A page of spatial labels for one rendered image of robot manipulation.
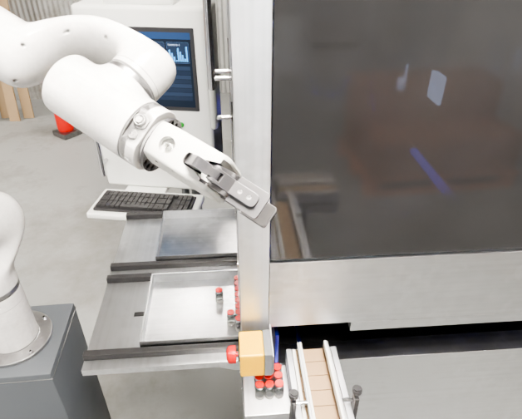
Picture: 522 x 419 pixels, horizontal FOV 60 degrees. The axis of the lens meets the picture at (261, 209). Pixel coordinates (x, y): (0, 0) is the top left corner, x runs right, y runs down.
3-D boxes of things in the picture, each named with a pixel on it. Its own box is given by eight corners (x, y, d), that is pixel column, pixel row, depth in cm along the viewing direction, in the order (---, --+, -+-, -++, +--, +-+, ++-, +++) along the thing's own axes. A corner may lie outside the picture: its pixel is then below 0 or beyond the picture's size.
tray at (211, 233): (256, 214, 168) (256, 206, 166) (262, 259, 147) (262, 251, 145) (164, 219, 166) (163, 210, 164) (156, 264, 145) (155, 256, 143)
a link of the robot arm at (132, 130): (147, 90, 53) (167, 102, 53) (169, 116, 62) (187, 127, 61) (105, 148, 52) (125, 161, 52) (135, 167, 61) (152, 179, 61)
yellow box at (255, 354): (269, 349, 107) (269, 328, 103) (272, 375, 101) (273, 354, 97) (238, 351, 107) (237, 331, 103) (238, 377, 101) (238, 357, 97)
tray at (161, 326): (263, 276, 140) (263, 268, 138) (271, 342, 119) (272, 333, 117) (153, 282, 138) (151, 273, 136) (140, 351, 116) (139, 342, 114)
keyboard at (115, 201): (196, 198, 192) (196, 194, 190) (188, 217, 180) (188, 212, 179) (106, 193, 195) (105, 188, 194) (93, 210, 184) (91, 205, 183)
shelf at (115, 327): (255, 211, 174) (255, 207, 172) (273, 363, 115) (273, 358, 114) (129, 217, 171) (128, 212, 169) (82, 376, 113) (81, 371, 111)
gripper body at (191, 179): (157, 100, 52) (236, 150, 50) (182, 129, 62) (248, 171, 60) (120, 153, 52) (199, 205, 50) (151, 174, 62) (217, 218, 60)
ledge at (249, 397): (297, 368, 114) (297, 363, 113) (305, 416, 103) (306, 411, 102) (242, 372, 113) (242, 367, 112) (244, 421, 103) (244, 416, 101)
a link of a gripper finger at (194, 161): (176, 141, 47) (219, 169, 47) (192, 158, 55) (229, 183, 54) (169, 150, 47) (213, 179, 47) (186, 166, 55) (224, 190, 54)
